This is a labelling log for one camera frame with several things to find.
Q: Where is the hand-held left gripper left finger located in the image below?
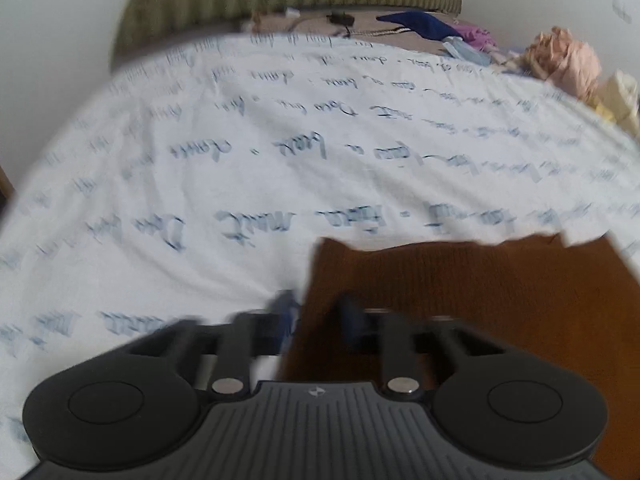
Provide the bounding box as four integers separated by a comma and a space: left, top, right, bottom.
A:
127, 290, 301, 397

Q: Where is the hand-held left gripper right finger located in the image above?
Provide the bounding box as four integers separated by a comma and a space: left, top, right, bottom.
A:
336, 292, 507, 396

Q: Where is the brown knit garment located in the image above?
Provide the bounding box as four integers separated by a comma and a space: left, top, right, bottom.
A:
277, 232, 640, 480

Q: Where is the white script-print bed sheet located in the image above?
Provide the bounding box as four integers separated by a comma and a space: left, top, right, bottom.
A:
0, 30, 640, 480

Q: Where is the light blue cloth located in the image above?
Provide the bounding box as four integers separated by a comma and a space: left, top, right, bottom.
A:
442, 37, 492, 67

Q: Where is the dark blue cloth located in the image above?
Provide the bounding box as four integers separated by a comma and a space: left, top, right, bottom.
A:
376, 11, 453, 41

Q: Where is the purple cloth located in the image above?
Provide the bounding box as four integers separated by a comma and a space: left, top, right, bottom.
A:
452, 22, 497, 54

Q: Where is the pink crumpled cloth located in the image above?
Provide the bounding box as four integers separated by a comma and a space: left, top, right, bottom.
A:
520, 27, 602, 101

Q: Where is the pale yellow cloth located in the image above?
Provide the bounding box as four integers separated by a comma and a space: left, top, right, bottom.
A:
592, 70, 640, 137

